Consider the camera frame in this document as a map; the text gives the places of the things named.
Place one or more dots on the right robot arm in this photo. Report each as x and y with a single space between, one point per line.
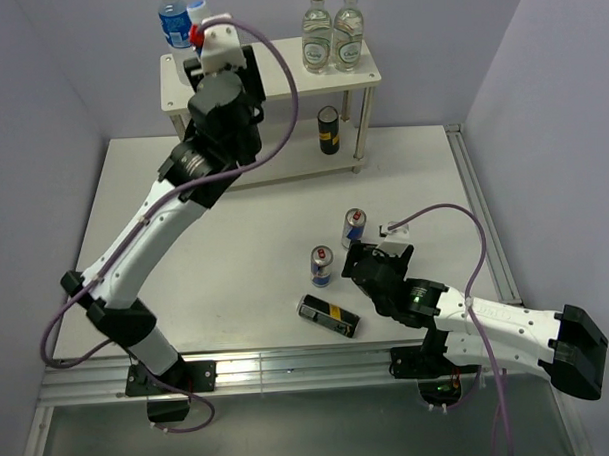
565 347

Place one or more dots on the blue-label water bottle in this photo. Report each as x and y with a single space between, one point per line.
198 11
175 24

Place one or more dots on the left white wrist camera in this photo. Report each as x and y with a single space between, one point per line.
217 44

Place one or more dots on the white two-tier shelf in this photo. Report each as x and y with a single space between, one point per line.
350 92

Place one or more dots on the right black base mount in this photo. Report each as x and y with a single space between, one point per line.
441 384

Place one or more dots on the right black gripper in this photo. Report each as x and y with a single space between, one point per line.
358 249

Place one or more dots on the right green-cap glass bottle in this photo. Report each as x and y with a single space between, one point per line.
348 36

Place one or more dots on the aluminium front rail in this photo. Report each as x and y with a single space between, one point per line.
103 379

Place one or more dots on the green-cap glass bottle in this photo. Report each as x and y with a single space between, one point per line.
316 37
348 36

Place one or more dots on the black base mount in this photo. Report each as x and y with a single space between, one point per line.
172 396
441 384

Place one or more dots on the aluminium rail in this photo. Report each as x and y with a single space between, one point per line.
484 217
103 379

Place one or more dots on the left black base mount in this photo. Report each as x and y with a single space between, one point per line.
172 396

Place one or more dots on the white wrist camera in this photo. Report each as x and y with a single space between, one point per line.
217 44
394 242

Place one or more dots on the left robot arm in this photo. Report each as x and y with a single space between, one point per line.
190 182

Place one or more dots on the aluminium right side rail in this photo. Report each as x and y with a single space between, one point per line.
484 217

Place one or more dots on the left green-cap glass bottle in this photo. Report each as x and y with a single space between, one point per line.
316 37

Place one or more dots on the Red Bull can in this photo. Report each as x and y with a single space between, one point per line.
353 226
321 262

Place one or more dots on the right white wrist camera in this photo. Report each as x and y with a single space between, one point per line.
394 242

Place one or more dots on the dark coffee can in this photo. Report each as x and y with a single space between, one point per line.
328 130
328 315

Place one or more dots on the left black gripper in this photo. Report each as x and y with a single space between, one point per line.
248 76

